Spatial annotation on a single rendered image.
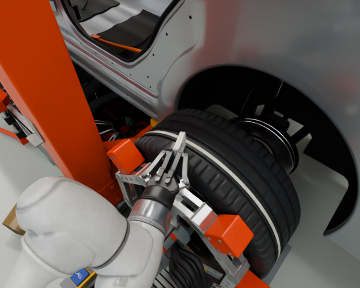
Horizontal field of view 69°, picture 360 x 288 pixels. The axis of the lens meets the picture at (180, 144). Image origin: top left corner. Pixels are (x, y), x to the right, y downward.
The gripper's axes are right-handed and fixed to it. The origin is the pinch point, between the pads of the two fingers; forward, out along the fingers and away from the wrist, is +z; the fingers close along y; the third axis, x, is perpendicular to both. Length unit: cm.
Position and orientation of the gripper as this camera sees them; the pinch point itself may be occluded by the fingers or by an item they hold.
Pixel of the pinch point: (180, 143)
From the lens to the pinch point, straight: 72.6
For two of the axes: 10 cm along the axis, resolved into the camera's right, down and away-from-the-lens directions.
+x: -1.3, -6.9, -7.1
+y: 9.5, 1.2, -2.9
